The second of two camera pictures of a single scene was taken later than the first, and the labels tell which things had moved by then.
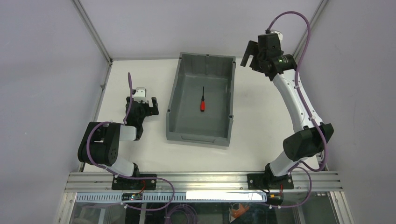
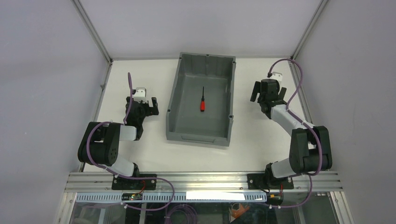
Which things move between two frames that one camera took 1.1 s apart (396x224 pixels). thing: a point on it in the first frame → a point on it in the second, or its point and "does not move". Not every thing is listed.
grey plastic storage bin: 185,121 does not move
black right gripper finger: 252,50 → 257,89
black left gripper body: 142,105 does not move
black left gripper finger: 153,110 does not move
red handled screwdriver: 202,102 does not move
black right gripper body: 256,58 → 269,98
